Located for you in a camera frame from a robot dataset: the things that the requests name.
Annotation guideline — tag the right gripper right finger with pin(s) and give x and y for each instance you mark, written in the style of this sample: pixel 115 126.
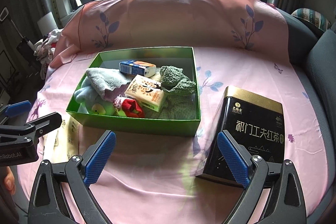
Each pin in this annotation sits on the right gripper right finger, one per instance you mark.
pixel 285 203

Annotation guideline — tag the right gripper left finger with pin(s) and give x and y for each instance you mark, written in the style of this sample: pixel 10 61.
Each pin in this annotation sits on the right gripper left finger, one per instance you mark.
pixel 48 203

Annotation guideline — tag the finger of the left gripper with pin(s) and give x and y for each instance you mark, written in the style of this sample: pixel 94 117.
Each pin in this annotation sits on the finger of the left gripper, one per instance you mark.
pixel 30 132
pixel 14 110

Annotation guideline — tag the blue orange Tempo tissue pack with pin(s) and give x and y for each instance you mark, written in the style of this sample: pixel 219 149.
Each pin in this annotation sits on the blue orange Tempo tissue pack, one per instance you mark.
pixel 134 67

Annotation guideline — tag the green knitted cloth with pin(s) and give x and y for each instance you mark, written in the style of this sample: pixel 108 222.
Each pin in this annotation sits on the green knitted cloth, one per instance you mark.
pixel 175 82

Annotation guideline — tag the person's hand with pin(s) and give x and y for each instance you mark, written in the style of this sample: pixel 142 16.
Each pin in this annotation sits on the person's hand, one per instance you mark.
pixel 9 181

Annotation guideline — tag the yellow tissue pack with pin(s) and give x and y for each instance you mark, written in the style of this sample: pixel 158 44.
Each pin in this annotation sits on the yellow tissue pack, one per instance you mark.
pixel 61 144

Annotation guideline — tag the pile of clothes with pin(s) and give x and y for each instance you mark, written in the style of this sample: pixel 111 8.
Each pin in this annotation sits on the pile of clothes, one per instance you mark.
pixel 44 50

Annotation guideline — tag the black gold tea tin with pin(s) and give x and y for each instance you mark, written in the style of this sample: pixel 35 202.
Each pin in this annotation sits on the black gold tea tin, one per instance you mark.
pixel 256 123

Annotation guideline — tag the yellow green plush toy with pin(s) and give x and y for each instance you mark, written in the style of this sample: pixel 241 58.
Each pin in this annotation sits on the yellow green plush toy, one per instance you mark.
pixel 100 109

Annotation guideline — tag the white lamp shade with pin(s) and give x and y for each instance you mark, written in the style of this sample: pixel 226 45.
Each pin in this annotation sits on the white lamp shade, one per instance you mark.
pixel 47 24

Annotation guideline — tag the light blue plush towel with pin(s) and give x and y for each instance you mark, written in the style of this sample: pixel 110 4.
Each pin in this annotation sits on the light blue plush towel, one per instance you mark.
pixel 101 85

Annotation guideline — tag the red white sock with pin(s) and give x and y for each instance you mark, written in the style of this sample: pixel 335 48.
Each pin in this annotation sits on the red white sock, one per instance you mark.
pixel 128 107

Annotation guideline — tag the green cardboard box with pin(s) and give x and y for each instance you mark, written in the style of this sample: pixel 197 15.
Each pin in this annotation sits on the green cardboard box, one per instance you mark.
pixel 179 115

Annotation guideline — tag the grey sofa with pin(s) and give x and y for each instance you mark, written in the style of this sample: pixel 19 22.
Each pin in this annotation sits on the grey sofa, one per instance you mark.
pixel 313 58

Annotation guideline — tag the striped cushion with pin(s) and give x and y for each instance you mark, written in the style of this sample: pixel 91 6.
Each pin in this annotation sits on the striped cushion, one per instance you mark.
pixel 312 19

